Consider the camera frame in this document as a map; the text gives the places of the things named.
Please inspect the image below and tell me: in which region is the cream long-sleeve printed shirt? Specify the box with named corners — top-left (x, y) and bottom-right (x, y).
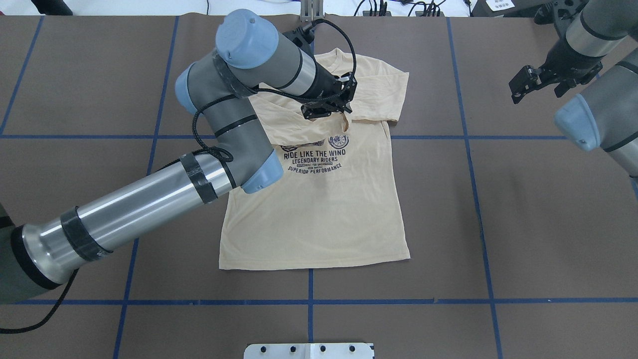
top-left (219, 48), bottom-right (411, 271)

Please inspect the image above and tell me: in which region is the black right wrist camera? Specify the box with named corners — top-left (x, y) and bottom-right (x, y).
top-left (534, 0), bottom-right (589, 30)

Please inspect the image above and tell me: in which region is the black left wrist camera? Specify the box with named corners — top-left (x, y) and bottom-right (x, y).
top-left (283, 22), bottom-right (317, 55)

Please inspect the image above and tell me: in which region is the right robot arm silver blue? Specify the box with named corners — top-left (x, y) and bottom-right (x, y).
top-left (508, 0), bottom-right (638, 181)

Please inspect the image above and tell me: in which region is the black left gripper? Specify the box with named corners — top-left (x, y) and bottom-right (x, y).
top-left (301, 72), bottom-right (358, 120)

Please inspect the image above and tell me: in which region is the black labelled box device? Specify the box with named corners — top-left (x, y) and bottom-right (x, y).
top-left (470, 0), bottom-right (543, 17)

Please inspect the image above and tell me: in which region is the white central pedestal column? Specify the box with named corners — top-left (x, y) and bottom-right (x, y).
top-left (243, 342), bottom-right (375, 359)

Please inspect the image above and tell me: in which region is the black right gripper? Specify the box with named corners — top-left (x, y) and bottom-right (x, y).
top-left (508, 45), bottom-right (603, 104)

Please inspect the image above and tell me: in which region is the aluminium frame post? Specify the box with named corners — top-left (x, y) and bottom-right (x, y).
top-left (299, 0), bottom-right (325, 23)

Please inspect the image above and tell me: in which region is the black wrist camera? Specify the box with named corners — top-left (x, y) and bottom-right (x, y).
top-left (283, 22), bottom-right (317, 55)
top-left (534, 0), bottom-right (589, 30)

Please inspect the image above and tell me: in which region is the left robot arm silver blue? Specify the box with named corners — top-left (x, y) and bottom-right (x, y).
top-left (1, 9), bottom-right (357, 304)

